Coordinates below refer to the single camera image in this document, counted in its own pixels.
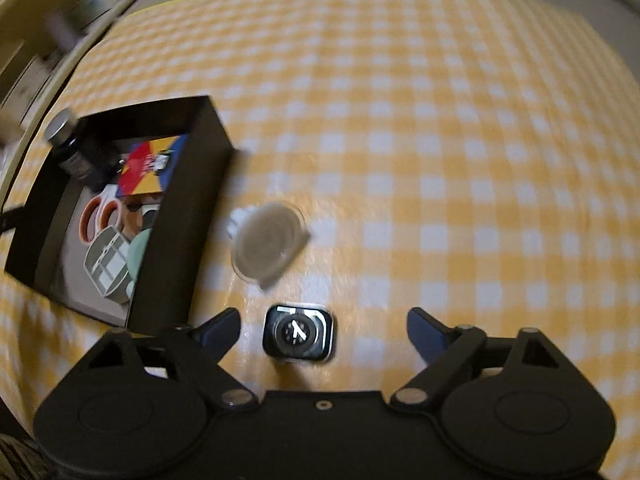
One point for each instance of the small colourful card box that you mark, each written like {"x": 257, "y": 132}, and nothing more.
{"x": 145, "y": 170}

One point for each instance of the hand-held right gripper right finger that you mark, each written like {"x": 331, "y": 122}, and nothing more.
{"x": 425, "y": 332}

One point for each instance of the black cardboard box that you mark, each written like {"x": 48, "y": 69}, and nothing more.
{"x": 185, "y": 240}

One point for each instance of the round cork panda coaster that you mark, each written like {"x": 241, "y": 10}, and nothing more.
{"x": 131, "y": 220}

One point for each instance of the cream bedside shelf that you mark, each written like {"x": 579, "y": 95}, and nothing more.
{"x": 30, "y": 35}

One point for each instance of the mint green round gadget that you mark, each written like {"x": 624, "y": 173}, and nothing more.
{"x": 141, "y": 252}

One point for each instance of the white tissue box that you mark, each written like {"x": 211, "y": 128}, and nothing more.
{"x": 102, "y": 0}

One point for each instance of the dark blue bottle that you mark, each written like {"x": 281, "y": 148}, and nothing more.
{"x": 70, "y": 152}

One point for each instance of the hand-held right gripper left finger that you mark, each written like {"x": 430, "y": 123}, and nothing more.
{"x": 220, "y": 332}

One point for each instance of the yellow white checkered mat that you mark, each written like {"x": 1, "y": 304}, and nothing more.
{"x": 425, "y": 135}

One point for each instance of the square smartwatch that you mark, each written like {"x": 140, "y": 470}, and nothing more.
{"x": 299, "y": 332}

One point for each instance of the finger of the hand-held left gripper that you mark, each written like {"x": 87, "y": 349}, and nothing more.
{"x": 10, "y": 219}

